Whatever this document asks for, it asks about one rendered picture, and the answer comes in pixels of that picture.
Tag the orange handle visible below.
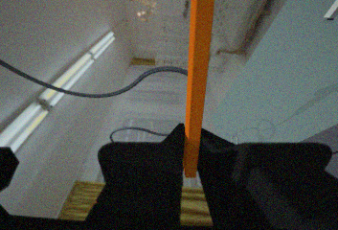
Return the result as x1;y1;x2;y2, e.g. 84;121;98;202
183;0;214;177

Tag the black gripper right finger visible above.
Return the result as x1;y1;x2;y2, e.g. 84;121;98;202
197;128;332;226

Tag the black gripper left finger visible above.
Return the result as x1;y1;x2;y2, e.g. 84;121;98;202
98;123;185;217

